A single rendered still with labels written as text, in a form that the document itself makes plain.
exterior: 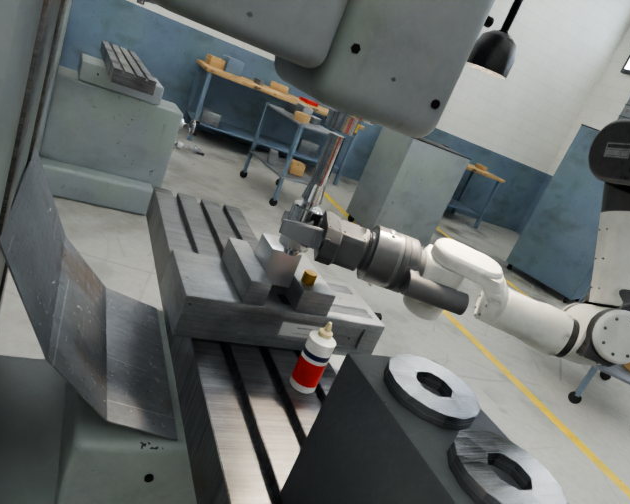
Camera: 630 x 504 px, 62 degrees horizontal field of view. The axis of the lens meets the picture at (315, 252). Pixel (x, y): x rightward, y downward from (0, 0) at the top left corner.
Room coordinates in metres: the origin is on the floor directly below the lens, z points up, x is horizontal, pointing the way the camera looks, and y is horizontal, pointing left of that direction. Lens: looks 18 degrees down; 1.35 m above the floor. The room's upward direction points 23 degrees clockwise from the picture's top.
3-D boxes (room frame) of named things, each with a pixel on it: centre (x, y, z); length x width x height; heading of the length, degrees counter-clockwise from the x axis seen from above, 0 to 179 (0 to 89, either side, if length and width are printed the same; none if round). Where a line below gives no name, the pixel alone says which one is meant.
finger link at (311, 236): (0.72, 0.03, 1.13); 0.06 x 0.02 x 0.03; 98
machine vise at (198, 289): (0.80, 0.03, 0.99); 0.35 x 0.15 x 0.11; 120
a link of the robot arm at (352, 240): (0.76, -0.06, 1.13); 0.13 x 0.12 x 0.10; 8
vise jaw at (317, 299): (0.81, 0.00, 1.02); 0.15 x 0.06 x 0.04; 30
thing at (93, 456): (0.75, 0.03, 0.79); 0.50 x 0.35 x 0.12; 119
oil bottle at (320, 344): (0.66, -0.06, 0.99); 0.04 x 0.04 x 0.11
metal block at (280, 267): (0.78, 0.05, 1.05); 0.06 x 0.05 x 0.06; 30
